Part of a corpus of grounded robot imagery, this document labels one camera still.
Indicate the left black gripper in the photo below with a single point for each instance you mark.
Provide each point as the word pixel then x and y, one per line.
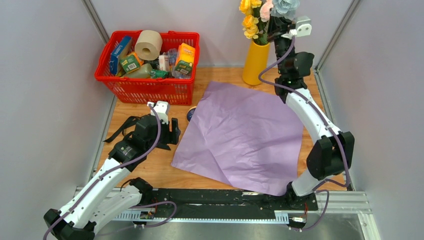
pixel 171 137

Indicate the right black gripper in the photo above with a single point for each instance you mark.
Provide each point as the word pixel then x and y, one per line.
pixel 278 26

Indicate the light blue artificial flower stem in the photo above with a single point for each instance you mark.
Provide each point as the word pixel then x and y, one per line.
pixel 284 8

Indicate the pink artificial flower stem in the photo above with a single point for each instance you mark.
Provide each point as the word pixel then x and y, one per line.
pixel 265 10

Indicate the yellow artificial flower bunch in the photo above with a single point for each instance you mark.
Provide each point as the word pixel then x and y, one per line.
pixel 253 26

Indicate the black printed ribbon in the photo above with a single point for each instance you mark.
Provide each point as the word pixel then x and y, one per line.
pixel 129 122

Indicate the pink purple wrapping paper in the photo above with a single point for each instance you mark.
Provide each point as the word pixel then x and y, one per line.
pixel 242 137

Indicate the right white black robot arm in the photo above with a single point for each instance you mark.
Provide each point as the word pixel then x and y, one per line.
pixel 332 152

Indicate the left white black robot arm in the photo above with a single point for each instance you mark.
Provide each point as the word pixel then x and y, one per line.
pixel 99 185

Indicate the yellow tapered vase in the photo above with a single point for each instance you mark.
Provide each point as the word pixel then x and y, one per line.
pixel 256 61

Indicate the masking tape roll blue label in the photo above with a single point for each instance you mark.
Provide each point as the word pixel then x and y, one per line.
pixel 190 113

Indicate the red plastic shopping basket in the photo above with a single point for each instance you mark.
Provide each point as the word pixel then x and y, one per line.
pixel 176 91

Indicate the dark green packet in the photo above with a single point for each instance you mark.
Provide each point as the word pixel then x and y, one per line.
pixel 159 74

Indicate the green liquid bottle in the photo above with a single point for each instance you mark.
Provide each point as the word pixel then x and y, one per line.
pixel 144 72

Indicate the white pink small carton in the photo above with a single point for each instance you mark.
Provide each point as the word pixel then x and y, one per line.
pixel 164 63

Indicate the orange yellow sponge pack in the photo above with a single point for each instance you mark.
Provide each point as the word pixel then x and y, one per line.
pixel 185 59

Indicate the green yellow carton box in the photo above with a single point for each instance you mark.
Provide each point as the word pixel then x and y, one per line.
pixel 131 62

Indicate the brown toilet paper roll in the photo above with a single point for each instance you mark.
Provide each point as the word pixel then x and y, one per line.
pixel 148 45

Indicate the blue snack box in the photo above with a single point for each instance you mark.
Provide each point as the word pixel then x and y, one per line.
pixel 120 51

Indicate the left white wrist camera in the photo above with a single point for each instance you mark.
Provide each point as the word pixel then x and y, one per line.
pixel 162 109

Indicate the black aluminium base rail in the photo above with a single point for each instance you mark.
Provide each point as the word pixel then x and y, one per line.
pixel 240 206

